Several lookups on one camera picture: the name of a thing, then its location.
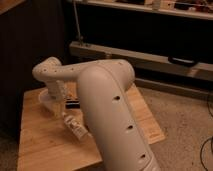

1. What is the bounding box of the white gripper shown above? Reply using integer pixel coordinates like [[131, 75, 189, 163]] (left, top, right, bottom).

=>
[[38, 89, 65, 117]]

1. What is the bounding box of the white bottle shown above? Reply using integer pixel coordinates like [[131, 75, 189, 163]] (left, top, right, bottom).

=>
[[62, 112, 88, 140]]

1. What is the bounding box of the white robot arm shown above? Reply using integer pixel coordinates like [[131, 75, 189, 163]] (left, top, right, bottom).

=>
[[32, 57, 161, 171]]

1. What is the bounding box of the black and orange pen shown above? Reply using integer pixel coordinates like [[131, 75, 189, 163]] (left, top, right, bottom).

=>
[[65, 99, 80, 109]]

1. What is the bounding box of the wooden folding table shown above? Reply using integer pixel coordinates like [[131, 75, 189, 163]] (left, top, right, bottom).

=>
[[17, 84, 165, 171]]

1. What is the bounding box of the metal vertical pole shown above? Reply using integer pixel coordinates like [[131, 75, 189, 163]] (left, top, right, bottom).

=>
[[73, 0, 83, 46]]

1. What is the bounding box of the grey metal beam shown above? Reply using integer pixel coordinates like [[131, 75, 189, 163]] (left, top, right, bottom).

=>
[[69, 41, 213, 81]]

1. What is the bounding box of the upper shelf with clutter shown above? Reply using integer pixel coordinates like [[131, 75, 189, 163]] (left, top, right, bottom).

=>
[[69, 0, 213, 21]]

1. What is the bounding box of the black handle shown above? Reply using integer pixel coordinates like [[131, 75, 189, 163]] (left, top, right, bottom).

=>
[[168, 57, 198, 67]]

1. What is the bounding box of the black cable on floor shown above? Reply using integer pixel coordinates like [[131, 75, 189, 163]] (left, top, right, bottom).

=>
[[199, 96, 213, 171]]

